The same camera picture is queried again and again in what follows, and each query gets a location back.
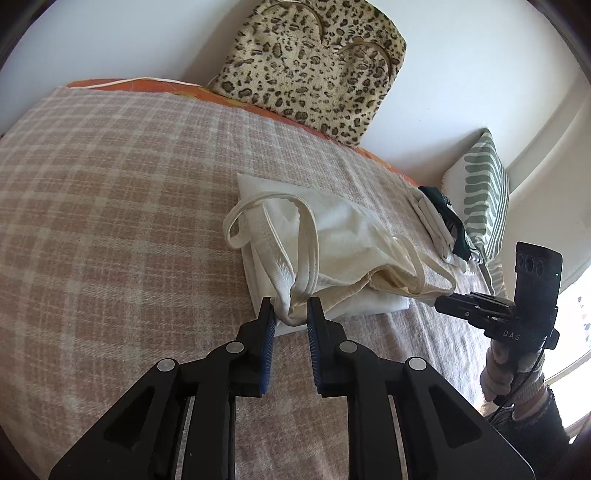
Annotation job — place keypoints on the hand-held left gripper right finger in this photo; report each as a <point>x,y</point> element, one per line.
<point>316,341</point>

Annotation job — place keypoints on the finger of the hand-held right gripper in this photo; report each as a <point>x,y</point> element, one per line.
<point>491,301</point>
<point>461,311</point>

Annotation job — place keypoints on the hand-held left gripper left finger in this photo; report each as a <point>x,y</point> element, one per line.
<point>265,341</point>

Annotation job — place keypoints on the cream tank top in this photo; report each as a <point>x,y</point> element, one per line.
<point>341,244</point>

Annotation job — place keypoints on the person's right forearm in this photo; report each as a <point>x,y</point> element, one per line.
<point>535,424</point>

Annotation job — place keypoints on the stack of folded clothes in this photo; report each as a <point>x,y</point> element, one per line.
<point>445,207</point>

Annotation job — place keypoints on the person's right hand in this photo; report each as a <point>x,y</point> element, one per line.
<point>501,374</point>

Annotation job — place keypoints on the green striped pillow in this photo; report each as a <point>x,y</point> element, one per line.
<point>485,194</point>

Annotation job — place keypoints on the beige plaid blanket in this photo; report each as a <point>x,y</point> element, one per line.
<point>129,221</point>

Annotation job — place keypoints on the leopard print cushion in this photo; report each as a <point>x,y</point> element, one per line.
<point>314,69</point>

